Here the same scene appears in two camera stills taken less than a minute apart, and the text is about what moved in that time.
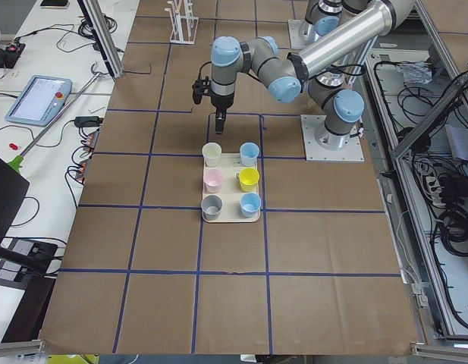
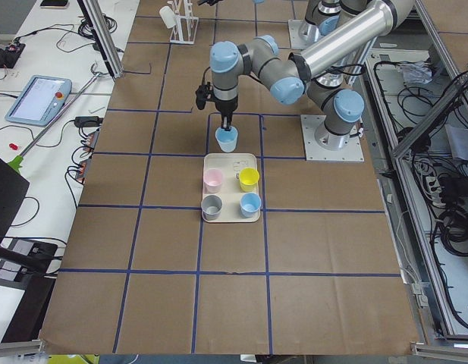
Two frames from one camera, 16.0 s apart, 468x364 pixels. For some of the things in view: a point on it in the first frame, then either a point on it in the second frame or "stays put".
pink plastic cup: x=212 y=180 stays put
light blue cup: x=249 y=152 -> x=227 y=139
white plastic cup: x=212 y=153 -> x=169 y=17
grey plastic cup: x=211 y=207 stays put
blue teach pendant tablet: x=40 y=101 stays put
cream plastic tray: x=230 y=165 stays put
